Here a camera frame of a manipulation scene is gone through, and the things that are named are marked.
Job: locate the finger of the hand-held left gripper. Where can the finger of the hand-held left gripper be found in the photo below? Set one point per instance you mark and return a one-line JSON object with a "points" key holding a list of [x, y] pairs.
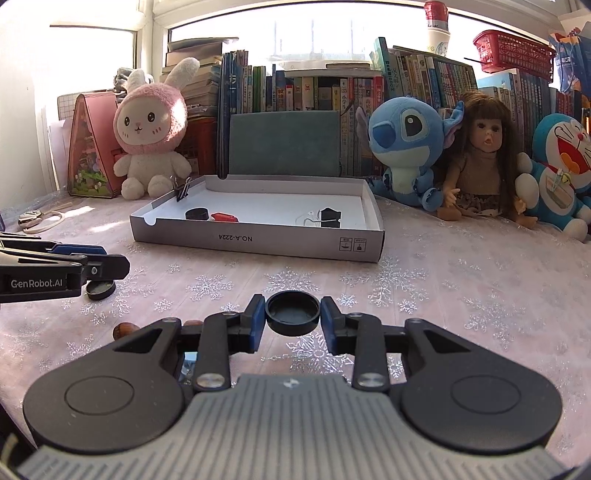
{"points": [[78, 249], [111, 266]]}

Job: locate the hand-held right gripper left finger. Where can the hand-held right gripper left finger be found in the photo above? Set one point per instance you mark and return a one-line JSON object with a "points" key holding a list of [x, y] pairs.
{"points": [[255, 323]]}

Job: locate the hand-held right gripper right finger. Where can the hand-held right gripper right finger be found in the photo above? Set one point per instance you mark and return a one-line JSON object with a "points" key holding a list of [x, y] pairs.
{"points": [[328, 323]]}

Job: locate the black round lid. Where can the black round lid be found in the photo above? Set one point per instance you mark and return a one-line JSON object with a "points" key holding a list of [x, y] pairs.
{"points": [[293, 319], [101, 290]]}

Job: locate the brown walnut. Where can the brown walnut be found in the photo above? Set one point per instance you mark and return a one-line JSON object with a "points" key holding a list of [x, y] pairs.
{"points": [[125, 330]]}

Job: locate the white cardboard box tray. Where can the white cardboard box tray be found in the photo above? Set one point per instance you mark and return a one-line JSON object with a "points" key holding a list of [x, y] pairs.
{"points": [[258, 240]]}

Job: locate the small black cap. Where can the small black cap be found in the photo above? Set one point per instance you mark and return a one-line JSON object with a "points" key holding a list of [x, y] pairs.
{"points": [[197, 214]]}

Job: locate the black binder clip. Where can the black binder clip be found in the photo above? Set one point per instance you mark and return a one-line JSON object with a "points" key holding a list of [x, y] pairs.
{"points": [[183, 191], [330, 217]]}

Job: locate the red crayon-shaped toy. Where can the red crayon-shaped toy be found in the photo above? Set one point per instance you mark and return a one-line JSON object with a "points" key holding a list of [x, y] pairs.
{"points": [[224, 216]]}

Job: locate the pink triangular house box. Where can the pink triangular house box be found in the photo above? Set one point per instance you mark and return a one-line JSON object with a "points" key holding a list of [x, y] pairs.
{"points": [[87, 152]]}

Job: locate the pink snowflake tablecloth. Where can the pink snowflake tablecloth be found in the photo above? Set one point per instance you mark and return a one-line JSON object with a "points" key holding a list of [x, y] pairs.
{"points": [[461, 295]]}

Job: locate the pink hooded bunny plush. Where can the pink hooded bunny plush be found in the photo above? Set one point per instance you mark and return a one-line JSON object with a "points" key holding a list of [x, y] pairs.
{"points": [[150, 124]]}

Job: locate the grid pattern board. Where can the grid pattern board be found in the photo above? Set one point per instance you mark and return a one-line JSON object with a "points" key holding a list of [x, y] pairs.
{"points": [[64, 106]]}

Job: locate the red plastic crate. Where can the red plastic crate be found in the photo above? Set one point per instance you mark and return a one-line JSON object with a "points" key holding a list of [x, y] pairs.
{"points": [[201, 143]]}

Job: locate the grey cloth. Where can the grey cloth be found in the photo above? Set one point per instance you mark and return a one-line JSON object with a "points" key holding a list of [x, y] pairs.
{"points": [[122, 77]]}

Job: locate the stack of lying books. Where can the stack of lying books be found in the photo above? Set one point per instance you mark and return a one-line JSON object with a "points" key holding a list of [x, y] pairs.
{"points": [[194, 83]]}

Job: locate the blue alien plush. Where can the blue alien plush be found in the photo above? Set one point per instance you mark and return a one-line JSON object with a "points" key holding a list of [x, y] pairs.
{"points": [[401, 134]]}

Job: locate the brown-haired doll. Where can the brown-haired doll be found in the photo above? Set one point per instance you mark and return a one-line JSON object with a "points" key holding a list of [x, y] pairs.
{"points": [[480, 170]]}

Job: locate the row of books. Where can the row of books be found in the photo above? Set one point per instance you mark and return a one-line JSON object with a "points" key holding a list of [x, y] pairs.
{"points": [[300, 94]]}

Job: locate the blue robot cat plush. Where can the blue robot cat plush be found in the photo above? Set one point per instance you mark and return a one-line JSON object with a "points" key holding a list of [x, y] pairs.
{"points": [[558, 184]]}

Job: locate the white paper cup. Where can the white paper cup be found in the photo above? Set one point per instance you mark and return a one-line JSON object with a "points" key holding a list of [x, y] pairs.
{"points": [[437, 41]]}

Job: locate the red plastic basket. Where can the red plastic basket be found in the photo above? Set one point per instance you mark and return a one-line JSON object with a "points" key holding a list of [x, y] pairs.
{"points": [[512, 53]]}

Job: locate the blue bag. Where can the blue bag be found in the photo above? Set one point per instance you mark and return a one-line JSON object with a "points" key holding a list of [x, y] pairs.
{"points": [[565, 60]]}

